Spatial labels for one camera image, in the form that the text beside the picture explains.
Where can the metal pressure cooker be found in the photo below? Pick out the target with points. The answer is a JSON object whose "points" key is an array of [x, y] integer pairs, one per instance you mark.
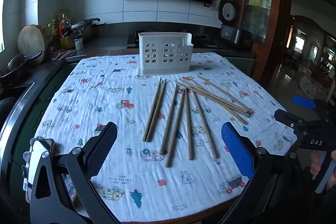
{"points": [[84, 26]]}

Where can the window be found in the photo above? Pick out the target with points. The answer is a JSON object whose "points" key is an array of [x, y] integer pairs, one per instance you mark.
{"points": [[2, 24]]}

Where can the group of wooden chopsticks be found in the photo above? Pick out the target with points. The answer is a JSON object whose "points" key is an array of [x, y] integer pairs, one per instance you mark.
{"points": [[172, 113]]}

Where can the printed white cloth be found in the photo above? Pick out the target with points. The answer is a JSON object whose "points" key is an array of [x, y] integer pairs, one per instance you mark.
{"points": [[110, 98]]}

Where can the metal pot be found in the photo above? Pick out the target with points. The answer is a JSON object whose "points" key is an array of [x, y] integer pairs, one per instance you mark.
{"points": [[13, 66]]}

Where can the wooden glass door cabinet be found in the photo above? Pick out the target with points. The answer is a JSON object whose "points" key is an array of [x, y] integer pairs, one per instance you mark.
{"points": [[258, 3]]}

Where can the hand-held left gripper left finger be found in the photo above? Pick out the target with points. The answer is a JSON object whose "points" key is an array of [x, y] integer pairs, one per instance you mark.
{"points": [[102, 150]]}

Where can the pink rag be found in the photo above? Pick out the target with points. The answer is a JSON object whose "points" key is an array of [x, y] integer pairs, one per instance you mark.
{"points": [[61, 54]]}

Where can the round wooden cutting board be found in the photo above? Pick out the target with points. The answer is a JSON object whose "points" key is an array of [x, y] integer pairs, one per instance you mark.
{"points": [[31, 43]]}

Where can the black gas stove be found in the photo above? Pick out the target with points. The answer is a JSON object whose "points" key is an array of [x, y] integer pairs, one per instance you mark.
{"points": [[202, 41]]}

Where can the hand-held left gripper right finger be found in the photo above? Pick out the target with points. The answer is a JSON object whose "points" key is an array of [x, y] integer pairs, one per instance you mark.
{"points": [[237, 150]]}

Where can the small white jar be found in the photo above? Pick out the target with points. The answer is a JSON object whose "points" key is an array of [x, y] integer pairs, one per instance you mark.
{"points": [[78, 43]]}

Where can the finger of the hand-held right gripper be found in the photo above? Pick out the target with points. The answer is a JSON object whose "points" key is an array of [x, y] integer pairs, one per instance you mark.
{"points": [[288, 119], [302, 102]]}

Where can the yellow cap bottle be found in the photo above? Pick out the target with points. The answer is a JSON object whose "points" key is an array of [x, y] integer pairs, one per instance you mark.
{"points": [[53, 28]]}

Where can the person's right hand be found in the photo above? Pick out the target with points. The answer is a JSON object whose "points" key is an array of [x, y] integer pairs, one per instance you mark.
{"points": [[315, 164]]}

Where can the white plastic utensil holder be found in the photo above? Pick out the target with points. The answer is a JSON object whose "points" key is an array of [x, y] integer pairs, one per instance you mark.
{"points": [[157, 56]]}

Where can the white phone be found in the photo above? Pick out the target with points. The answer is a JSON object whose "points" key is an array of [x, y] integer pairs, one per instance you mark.
{"points": [[38, 158]]}

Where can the black rice cooker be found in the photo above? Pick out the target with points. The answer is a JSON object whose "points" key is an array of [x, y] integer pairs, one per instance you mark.
{"points": [[229, 22]]}

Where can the white patterned panel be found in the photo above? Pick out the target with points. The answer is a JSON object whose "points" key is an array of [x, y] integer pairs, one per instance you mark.
{"points": [[312, 88]]}

